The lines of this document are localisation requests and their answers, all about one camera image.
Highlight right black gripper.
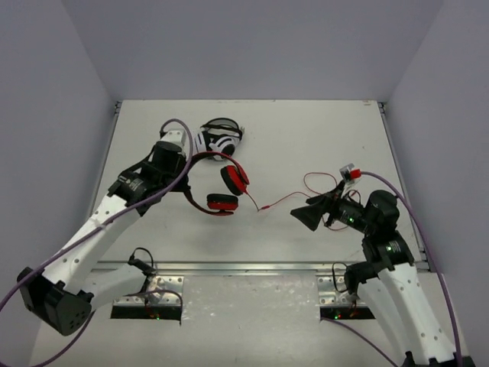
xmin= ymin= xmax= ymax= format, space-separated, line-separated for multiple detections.
xmin=290 ymin=180 xmax=374 ymax=235

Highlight red headphone cable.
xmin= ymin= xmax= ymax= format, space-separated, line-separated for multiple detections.
xmin=246 ymin=172 xmax=364 ymax=232

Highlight red black headphones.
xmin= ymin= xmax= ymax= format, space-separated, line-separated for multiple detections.
xmin=183 ymin=151 xmax=249 ymax=216

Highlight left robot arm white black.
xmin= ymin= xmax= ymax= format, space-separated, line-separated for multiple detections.
xmin=18 ymin=140 xmax=189 ymax=336

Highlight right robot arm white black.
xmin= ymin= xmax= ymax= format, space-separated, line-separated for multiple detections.
xmin=290 ymin=187 xmax=465 ymax=366

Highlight white black headphones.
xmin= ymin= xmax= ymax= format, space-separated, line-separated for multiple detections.
xmin=193 ymin=117 xmax=245 ymax=156

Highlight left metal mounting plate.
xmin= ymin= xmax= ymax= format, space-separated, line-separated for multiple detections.
xmin=112 ymin=274 xmax=184 ymax=307

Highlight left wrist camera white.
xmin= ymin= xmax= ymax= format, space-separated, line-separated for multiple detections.
xmin=158 ymin=129 xmax=188 ymax=155

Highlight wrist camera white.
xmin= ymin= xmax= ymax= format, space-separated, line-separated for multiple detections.
xmin=158 ymin=129 xmax=188 ymax=155
xmin=339 ymin=164 xmax=361 ymax=190

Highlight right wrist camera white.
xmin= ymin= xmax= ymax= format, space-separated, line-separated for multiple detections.
xmin=339 ymin=164 xmax=361 ymax=190

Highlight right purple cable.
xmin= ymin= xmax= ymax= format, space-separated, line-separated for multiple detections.
xmin=320 ymin=171 xmax=461 ymax=367

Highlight purple cable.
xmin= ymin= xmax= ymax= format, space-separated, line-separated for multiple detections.
xmin=0 ymin=119 xmax=194 ymax=364
xmin=320 ymin=171 xmax=461 ymax=367

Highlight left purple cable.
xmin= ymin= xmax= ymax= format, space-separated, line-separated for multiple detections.
xmin=0 ymin=119 xmax=194 ymax=364

